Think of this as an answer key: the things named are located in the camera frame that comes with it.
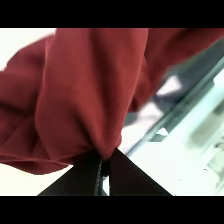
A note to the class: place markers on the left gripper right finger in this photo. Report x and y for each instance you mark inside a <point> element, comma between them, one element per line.
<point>133,180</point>

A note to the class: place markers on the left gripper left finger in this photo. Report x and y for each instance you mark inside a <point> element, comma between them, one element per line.
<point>78,181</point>

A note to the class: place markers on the red T-shirt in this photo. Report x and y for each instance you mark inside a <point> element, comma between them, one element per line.
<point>83,93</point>

